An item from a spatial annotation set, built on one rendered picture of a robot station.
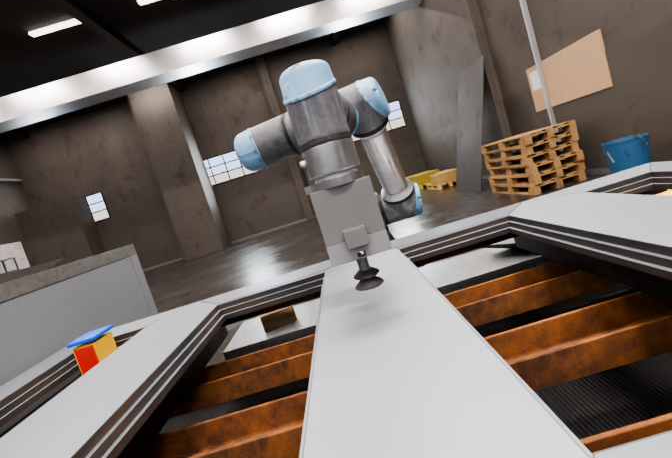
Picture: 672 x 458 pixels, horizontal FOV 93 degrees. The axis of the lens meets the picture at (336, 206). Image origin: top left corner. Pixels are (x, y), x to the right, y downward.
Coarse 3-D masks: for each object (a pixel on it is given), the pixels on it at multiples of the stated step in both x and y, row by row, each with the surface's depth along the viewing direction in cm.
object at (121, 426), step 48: (624, 192) 72; (432, 240) 74; (480, 240) 73; (576, 240) 53; (624, 240) 44; (288, 288) 75; (192, 336) 62; (480, 336) 37; (48, 384) 65; (144, 384) 46; (96, 432) 37
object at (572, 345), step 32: (544, 320) 53; (576, 320) 52; (608, 320) 52; (640, 320) 52; (512, 352) 53; (544, 352) 45; (576, 352) 45; (608, 352) 45; (640, 352) 45; (544, 384) 45; (224, 416) 54; (256, 416) 54; (288, 416) 54; (160, 448) 54; (192, 448) 54; (224, 448) 46; (256, 448) 46; (288, 448) 46
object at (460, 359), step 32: (416, 352) 33; (448, 352) 32; (480, 352) 30; (320, 384) 33; (352, 384) 31; (384, 384) 30; (416, 384) 29; (448, 384) 27; (320, 416) 28; (352, 416) 27
